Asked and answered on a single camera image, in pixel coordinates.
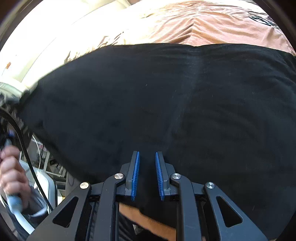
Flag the person's left hand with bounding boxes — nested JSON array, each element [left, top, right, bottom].
[[1, 145, 31, 209]]

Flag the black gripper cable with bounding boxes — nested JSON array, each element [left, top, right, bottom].
[[0, 108, 54, 212]]

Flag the black cables on bed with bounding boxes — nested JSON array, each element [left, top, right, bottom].
[[248, 10, 282, 30]]

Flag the orange bed blanket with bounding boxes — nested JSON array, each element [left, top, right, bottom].
[[68, 1, 295, 62]]

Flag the cream padded headboard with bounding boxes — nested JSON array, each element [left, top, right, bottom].
[[1, 1, 134, 95]]

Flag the black pants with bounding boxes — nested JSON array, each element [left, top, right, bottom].
[[18, 44, 295, 240]]

